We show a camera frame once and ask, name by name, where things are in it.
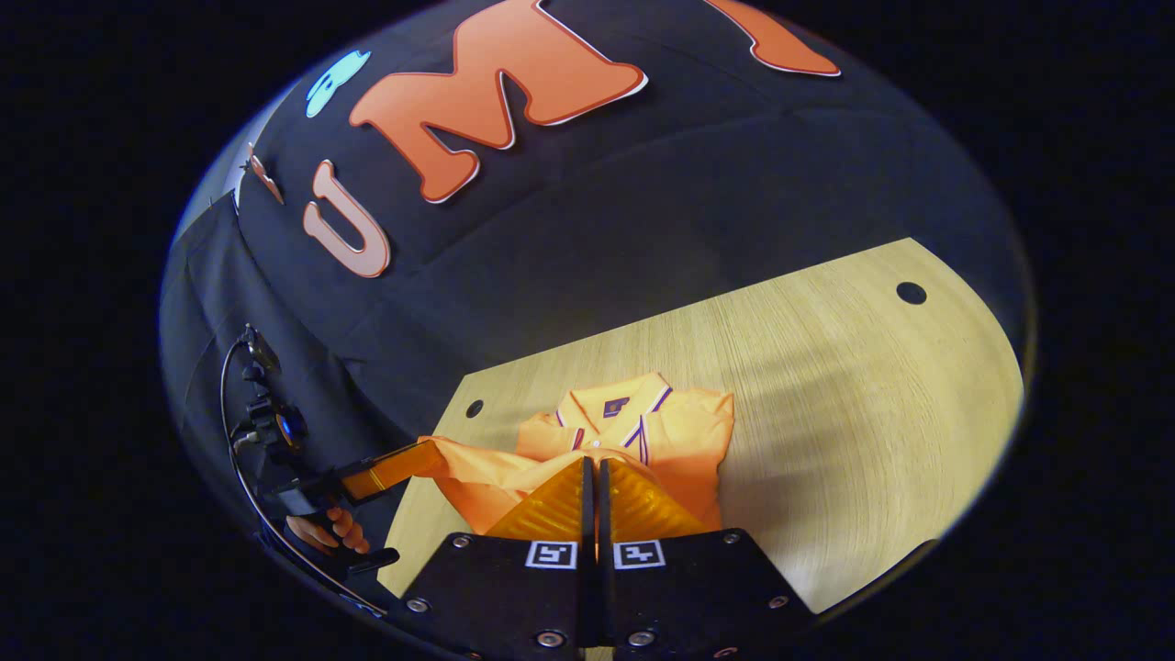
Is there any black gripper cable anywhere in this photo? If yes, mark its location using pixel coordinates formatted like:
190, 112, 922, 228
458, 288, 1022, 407
218, 332, 391, 618

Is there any yellow orange polo T-shirt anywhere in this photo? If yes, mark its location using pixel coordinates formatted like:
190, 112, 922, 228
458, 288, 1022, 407
418, 372, 737, 563

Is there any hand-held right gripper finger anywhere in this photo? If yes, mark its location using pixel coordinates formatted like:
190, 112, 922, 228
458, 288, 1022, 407
599, 456, 820, 661
384, 456, 598, 661

